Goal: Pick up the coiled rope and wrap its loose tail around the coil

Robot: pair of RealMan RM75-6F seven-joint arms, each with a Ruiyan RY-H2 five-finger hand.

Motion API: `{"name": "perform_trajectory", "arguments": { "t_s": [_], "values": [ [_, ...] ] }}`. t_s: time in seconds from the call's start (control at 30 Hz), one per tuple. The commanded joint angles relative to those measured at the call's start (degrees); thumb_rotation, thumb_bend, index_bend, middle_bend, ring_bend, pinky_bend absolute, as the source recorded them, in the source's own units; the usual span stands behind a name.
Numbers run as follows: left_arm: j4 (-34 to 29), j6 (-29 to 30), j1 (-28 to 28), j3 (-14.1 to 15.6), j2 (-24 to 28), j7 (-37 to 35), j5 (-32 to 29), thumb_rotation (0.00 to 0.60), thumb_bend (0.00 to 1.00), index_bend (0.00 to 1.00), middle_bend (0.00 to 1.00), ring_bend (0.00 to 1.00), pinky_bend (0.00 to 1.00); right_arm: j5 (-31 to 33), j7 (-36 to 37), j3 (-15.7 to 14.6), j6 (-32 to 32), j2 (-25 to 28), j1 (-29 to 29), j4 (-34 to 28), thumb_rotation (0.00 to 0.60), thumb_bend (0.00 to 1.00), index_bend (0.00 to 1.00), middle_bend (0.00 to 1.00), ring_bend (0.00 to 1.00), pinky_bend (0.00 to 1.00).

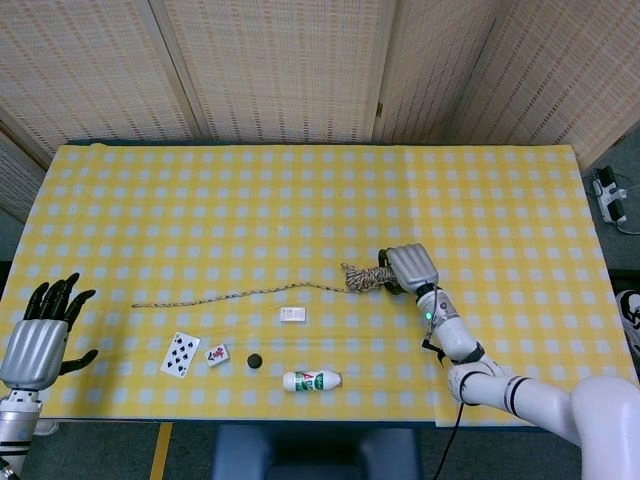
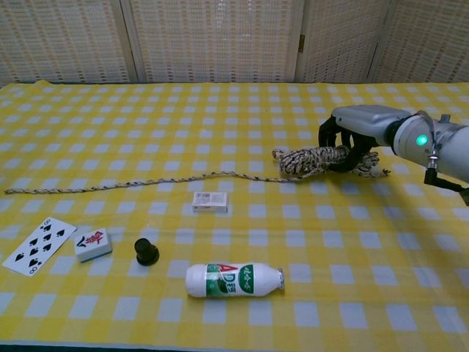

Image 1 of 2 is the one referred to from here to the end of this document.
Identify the white mahjong tile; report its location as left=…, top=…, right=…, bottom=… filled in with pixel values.
left=205, top=343, right=232, bottom=368

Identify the white power strip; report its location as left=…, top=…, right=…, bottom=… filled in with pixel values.
left=592, top=167, right=630, bottom=225

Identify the yellow floor tape strip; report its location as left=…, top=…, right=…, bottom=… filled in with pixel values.
left=149, top=422, right=174, bottom=480

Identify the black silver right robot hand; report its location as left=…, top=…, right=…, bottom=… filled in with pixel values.
left=377, top=243, right=442, bottom=297

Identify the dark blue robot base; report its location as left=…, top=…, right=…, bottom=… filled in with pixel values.
left=209, top=424, right=424, bottom=480

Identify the woven folding screen panel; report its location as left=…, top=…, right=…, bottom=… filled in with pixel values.
left=0, top=119, right=51, bottom=224
left=372, top=0, right=501, bottom=144
left=149, top=0, right=399, bottom=144
left=449, top=0, right=640, bottom=169
left=0, top=0, right=209, bottom=156

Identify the nine of spades card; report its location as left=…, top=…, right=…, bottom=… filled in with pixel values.
left=159, top=330, right=201, bottom=380

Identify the camouflage braided rope coil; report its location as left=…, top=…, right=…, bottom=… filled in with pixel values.
left=132, top=260, right=399, bottom=310

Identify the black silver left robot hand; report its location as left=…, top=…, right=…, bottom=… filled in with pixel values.
left=0, top=271, right=100, bottom=394

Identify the white green milk bottle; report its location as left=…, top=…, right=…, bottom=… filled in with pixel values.
left=282, top=369, right=343, bottom=394

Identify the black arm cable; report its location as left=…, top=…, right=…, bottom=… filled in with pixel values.
left=422, top=284, right=481, bottom=480

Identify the yellow white checkered tablecloth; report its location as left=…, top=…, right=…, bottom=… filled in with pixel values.
left=2, top=143, right=640, bottom=429

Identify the black white sneaker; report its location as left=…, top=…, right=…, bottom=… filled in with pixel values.
left=613, top=288, right=640, bottom=361

